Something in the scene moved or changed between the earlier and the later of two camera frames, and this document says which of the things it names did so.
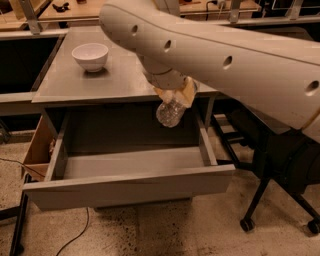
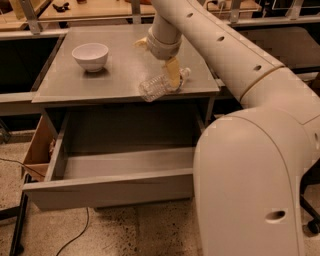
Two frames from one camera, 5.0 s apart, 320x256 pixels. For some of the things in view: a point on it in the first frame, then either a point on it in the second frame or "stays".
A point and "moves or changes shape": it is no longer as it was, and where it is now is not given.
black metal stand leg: x=19 y=213 stays
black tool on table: x=62 y=9 stays
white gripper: x=167 y=81 to x=162 y=47
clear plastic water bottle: x=170 y=112 moves or changes shape
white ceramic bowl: x=92 y=56 stays
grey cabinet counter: x=91 y=67 stays
